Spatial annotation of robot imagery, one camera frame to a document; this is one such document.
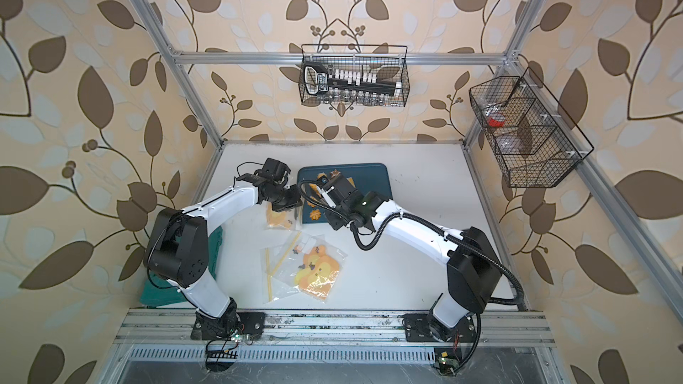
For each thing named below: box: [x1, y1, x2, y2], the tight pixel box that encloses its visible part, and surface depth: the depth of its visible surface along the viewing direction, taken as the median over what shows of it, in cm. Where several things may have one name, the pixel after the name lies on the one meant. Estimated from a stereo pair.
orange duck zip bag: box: [292, 234, 348, 304], surface depth 86 cm
